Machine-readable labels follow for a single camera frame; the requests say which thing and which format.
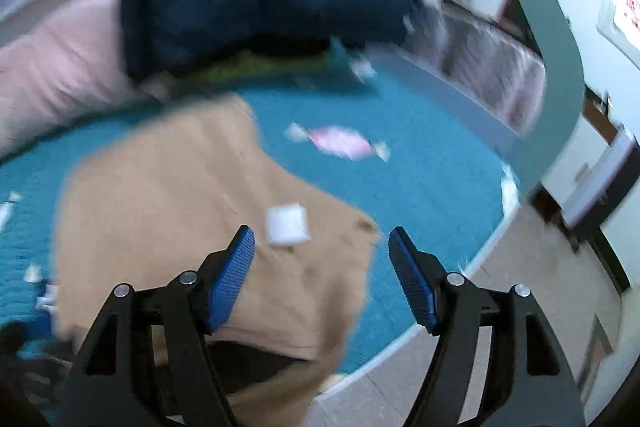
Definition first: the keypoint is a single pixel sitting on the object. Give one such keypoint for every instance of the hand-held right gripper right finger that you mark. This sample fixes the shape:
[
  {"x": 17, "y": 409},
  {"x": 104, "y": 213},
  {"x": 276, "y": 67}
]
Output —
[{"x": 412, "y": 277}]

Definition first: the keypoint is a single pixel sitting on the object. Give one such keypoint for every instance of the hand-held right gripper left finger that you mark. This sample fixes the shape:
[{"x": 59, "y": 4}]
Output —
[{"x": 230, "y": 282}]

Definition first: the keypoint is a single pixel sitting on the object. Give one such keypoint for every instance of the tan garment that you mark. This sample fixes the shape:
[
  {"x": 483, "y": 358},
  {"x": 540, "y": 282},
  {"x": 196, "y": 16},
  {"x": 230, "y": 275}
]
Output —
[{"x": 175, "y": 197}]

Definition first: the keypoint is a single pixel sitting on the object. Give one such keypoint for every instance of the teal candy print blanket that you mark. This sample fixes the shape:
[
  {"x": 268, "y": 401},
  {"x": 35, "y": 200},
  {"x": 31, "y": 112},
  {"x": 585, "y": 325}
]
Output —
[{"x": 425, "y": 187}]

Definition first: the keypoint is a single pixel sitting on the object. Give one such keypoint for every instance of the grey patterned rug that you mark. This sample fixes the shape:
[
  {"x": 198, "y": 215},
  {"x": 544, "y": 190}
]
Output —
[{"x": 495, "y": 67}]

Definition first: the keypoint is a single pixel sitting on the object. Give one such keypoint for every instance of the pink pillow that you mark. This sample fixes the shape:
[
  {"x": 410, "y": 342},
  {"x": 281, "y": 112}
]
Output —
[{"x": 55, "y": 67}]

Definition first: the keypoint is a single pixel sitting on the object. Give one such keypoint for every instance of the teal curved bed frame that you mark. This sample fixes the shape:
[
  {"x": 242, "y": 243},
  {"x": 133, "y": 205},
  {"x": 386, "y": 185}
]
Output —
[{"x": 555, "y": 57}]

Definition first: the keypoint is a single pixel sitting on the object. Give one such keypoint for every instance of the wall poster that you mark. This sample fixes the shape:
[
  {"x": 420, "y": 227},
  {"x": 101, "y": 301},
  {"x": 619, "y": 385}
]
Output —
[{"x": 625, "y": 12}]

